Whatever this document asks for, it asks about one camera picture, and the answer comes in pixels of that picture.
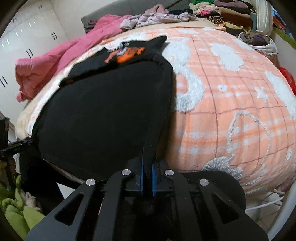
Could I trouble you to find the black sweater with orange cuffs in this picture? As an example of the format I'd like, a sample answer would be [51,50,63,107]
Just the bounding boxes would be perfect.
[31,35,174,183]

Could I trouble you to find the white plastic bag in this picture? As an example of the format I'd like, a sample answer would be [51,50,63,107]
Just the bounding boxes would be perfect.
[238,32,278,55]

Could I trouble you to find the beige bed sheet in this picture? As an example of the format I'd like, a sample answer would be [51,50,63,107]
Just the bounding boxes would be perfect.
[15,76,70,139]

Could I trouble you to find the peach plaid fleece blanket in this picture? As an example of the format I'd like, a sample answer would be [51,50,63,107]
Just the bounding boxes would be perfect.
[53,24,296,195]

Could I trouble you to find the white curtain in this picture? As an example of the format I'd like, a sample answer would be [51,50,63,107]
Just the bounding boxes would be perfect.
[254,0,273,33]

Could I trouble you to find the pile of lilac clothes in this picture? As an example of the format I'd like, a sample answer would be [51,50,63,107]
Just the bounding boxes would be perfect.
[120,5,197,30]

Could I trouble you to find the red plastic bag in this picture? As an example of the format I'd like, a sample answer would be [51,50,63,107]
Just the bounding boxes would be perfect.
[279,67,296,95]

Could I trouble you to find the dark striped cloth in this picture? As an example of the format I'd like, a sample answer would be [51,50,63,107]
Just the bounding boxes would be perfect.
[84,20,97,33]

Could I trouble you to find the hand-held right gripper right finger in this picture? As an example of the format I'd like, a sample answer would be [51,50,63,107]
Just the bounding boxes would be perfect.
[151,160,269,241]

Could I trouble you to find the stack of folded clothes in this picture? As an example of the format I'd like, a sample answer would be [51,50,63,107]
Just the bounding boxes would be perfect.
[188,0,257,36]

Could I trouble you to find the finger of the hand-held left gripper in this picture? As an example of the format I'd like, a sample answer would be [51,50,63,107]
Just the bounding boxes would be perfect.
[0,138,34,158]

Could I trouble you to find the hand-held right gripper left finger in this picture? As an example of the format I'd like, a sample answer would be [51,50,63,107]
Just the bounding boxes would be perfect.
[25,160,146,241]

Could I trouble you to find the green sill cloth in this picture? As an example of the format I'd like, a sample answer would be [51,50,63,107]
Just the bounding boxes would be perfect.
[273,25,296,50]

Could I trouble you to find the white wardrobe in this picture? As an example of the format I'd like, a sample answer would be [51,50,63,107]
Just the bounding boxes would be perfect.
[0,0,77,112]

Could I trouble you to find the pink quilt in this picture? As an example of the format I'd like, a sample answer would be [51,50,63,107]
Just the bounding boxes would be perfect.
[15,14,132,102]

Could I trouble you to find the grey headboard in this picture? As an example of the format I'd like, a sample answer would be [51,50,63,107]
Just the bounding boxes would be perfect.
[81,0,192,30]

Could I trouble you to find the white wire basket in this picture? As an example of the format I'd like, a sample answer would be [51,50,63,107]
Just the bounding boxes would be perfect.
[245,188,296,241]

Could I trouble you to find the green fleece cloth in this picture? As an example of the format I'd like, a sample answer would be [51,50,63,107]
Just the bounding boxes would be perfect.
[0,174,45,240]

